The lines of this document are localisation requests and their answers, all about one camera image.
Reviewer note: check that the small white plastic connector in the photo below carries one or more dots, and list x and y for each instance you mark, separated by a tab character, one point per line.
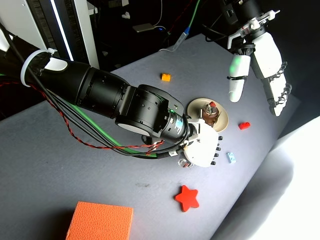
126	15

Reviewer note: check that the beige round plate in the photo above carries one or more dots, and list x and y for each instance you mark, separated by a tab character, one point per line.
223	120

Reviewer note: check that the white backdrop sheet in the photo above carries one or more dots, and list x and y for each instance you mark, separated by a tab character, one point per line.
295	200

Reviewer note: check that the red toy brick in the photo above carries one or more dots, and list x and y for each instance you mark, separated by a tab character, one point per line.
244	126

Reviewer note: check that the grey flat device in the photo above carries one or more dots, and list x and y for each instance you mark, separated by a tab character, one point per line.
143	27

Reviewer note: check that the red star block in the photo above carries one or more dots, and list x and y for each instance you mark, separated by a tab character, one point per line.
187	198

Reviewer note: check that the white robot torso column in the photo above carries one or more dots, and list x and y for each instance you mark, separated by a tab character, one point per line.
20	22

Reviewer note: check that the orange textured box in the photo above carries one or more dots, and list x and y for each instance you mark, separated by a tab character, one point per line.
100	222

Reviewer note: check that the orange toy brick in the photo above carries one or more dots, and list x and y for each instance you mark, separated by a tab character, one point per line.
166	77

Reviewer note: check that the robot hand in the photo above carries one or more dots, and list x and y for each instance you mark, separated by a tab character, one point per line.
268	56
205	145

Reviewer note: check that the white adapter with blue plug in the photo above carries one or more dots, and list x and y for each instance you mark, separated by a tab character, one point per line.
180	41

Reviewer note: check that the light blue toy brick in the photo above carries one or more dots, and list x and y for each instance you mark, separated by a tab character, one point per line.
231	157

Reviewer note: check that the brown toy cupcake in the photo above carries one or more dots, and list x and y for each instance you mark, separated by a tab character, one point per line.
211	116

